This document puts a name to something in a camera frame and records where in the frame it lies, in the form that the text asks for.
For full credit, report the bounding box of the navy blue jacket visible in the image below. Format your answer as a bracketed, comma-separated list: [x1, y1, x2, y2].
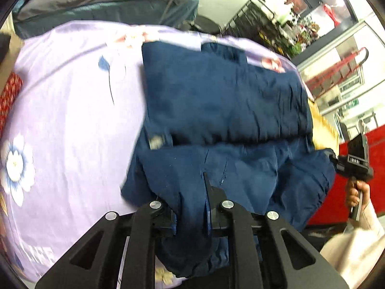
[121, 41, 335, 278]

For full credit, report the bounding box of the cream sleeve forearm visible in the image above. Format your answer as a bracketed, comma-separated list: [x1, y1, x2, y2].
[321, 203, 384, 288]

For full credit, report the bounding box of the person's right hand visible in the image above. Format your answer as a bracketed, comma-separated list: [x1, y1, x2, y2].
[345, 177, 371, 211]

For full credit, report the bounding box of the yellow folded blanket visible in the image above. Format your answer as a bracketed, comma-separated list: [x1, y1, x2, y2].
[307, 99, 339, 155]

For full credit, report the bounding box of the red cabinet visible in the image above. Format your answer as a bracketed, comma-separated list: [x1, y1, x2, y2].
[306, 128, 385, 226]

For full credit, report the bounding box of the lilac floral bed sheet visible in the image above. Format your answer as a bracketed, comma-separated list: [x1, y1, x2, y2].
[1, 21, 297, 283]

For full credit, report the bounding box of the black round stool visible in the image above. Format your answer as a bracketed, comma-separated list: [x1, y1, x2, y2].
[191, 15, 221, 35]

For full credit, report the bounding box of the teal bed base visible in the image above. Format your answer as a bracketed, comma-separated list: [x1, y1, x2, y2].
[13, 0, 199, 39]

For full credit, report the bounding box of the red floral cloth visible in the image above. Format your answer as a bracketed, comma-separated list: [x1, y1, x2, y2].
[0, 72, 23, 132]

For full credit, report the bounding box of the tan folded garment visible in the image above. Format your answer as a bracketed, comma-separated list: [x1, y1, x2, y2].
[1, 31, 24, 92]

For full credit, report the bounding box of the black wire rack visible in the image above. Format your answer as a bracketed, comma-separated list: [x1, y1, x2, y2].
[221, 0, 302, 59]

